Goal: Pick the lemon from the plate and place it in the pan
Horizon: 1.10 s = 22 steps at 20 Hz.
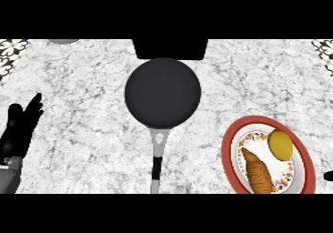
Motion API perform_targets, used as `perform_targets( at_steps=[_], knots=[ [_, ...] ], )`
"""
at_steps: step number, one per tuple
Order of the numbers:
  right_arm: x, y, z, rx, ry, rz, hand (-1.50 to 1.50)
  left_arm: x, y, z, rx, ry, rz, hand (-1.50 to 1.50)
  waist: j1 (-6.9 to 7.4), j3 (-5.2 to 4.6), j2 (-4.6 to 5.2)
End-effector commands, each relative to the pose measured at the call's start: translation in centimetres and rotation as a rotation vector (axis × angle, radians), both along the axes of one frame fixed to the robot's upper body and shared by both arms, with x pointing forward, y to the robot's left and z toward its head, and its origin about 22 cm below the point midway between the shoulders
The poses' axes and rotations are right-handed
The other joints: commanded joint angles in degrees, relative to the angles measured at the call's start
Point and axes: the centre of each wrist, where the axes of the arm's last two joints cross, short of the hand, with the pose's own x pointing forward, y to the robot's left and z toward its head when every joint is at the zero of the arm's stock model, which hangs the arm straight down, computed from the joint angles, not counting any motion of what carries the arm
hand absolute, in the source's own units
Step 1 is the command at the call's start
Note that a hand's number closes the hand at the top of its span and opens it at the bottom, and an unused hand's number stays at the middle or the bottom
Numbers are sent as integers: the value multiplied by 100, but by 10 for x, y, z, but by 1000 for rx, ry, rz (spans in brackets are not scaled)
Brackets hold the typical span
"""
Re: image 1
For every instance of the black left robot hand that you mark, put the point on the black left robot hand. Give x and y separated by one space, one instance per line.
17 133

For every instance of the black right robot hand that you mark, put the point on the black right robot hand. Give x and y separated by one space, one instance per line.
332 176

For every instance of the yellow lemon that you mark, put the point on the yellow lemon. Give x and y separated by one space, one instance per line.
281 145

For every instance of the dark grey frying pan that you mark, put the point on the dark grey frying pan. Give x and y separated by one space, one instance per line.
163 91

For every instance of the red-rimmed white plate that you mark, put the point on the red-rimmed white plate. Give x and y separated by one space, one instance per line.
304 157

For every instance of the grey round object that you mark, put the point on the grey round object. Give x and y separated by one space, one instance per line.
63 41

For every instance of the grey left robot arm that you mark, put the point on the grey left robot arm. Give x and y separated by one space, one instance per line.
6 179

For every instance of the black appliance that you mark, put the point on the black appliance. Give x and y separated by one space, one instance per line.
170 48

